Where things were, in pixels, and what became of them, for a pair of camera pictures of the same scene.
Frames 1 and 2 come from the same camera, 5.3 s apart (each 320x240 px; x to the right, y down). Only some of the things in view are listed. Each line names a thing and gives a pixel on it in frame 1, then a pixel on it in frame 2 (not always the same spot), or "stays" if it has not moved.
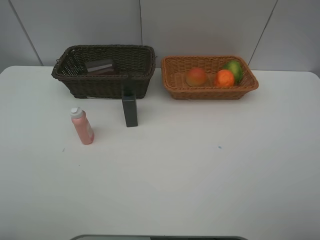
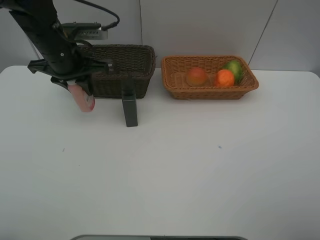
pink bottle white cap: [80, 121] → [85, 102]
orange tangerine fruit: [224, 78] stays
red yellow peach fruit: [196, 77] stays
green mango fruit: [236, 68] stays
